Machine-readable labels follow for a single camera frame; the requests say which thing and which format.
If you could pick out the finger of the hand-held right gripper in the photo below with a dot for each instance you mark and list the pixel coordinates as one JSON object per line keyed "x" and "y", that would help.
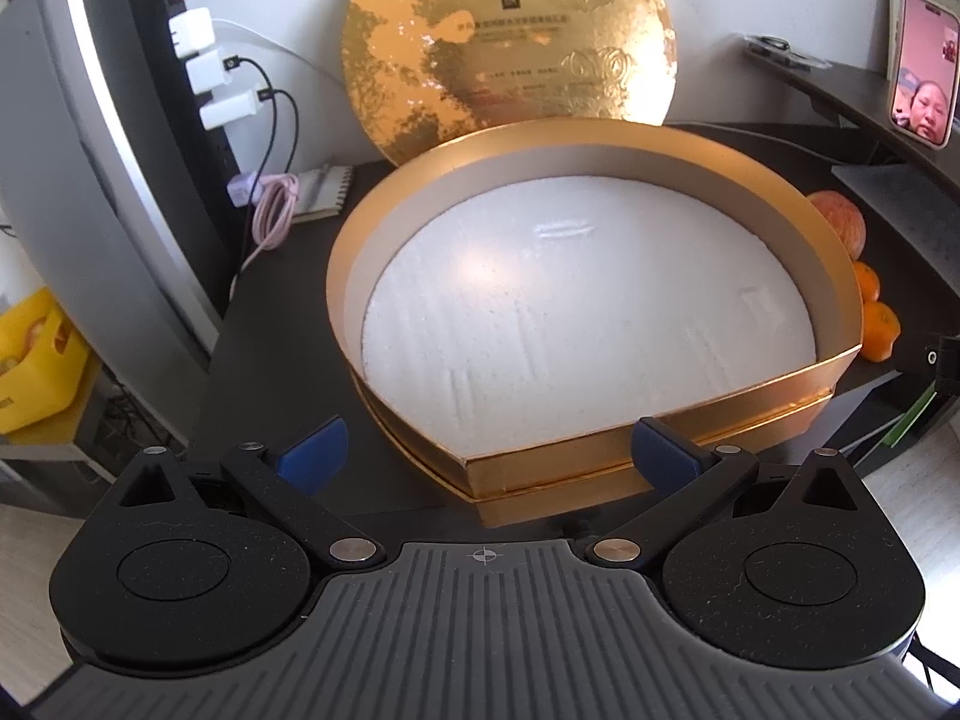
{"x": 945, "y": 360}

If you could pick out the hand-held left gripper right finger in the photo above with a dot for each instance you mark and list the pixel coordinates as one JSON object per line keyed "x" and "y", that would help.
{"x": 664, "y": 457}

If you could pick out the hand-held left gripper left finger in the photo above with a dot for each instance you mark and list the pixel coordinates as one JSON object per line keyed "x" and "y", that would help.
{"x": 315, "y": 454}

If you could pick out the orange tangerine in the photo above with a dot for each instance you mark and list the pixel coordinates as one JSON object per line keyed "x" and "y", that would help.
{"x": 879, "y": 331}
{"x": 868, "y": 283}

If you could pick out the gold round gift box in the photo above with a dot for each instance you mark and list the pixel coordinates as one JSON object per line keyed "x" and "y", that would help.
{"x": 585, "y": 300}

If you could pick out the red apple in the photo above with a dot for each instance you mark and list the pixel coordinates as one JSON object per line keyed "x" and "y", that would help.
{"x": 836, "y": 221}

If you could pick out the black desktop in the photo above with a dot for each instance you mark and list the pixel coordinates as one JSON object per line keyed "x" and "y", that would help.
{"x": 285, "y": 360}

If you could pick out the green papers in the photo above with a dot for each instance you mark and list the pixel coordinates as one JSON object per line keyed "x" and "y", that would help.
{"x": 911, "y": 420}

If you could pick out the grey felt pad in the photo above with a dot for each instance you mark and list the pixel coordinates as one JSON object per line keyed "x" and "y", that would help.
{"x": 900, "y": 210}

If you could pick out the spiral notebook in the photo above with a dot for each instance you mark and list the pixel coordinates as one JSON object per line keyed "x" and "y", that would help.
{"x": 326, "y": 199}

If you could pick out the grey pen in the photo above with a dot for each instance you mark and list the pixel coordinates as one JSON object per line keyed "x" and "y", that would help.
{"x": 322, "y": 180}

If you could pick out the small purple charger plug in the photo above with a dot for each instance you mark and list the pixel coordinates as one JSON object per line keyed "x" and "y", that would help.
{"x": 241, "y": 190}

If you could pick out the dark wooden shelf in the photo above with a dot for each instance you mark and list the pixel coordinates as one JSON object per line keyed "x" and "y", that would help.
{"x": 862, "y": 94}

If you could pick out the yellow plastic crate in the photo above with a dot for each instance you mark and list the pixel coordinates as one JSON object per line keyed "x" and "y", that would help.
{"x": 30, "y": 375}

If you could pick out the pink smartphone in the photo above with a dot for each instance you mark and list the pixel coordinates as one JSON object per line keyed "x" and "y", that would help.
{"x": 926, "y": 64}

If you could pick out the clear glass ashtray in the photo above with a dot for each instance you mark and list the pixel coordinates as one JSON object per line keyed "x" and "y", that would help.
{"x": 784, "y": 49}

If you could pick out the white charger plug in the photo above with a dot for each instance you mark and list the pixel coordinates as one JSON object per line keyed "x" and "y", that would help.
{"x": 229, "y": 109}
{"x": 210, "y": 71}
{"x": 191, "y": 31}

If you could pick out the grey curved panel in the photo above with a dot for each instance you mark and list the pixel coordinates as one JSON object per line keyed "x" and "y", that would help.
{"x": 75, "y": 165}

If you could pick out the gold round box lid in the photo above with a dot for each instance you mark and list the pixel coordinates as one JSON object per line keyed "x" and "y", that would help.
{"x": 487, "y": 52}

